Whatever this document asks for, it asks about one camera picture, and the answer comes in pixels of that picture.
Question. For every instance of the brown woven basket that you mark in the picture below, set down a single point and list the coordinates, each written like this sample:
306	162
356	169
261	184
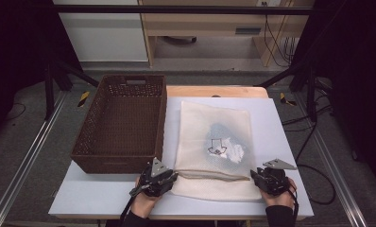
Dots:
123	126

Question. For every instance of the wooden desk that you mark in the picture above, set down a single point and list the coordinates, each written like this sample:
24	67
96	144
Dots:
205	22

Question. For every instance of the wooden table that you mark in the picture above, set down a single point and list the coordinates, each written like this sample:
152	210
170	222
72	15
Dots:
217	91

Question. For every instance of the black metal stand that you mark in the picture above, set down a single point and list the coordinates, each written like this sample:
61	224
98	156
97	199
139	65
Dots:
310	91
49	91

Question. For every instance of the white table board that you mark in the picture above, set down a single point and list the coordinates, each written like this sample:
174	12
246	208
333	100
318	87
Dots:
271	126

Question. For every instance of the aluminium floor rail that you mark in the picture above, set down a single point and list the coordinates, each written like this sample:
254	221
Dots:
334	164
28	151

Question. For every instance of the white cabinet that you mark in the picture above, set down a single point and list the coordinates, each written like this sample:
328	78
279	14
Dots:
104	38

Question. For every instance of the black horizontal bar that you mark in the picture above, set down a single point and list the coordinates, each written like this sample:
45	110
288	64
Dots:
176	9

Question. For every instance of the yellow black tape strip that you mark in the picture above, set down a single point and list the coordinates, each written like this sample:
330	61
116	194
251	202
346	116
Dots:
285	99
83	98

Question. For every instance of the person's left hand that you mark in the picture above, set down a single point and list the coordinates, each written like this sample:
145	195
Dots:
143	205

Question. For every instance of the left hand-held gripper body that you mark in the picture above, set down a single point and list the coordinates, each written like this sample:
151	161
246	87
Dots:
157	168

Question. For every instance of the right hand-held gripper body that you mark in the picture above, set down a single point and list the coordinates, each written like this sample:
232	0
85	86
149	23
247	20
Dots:
279	164

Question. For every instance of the person's right hand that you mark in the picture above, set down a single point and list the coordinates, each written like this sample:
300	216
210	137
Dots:
279	200

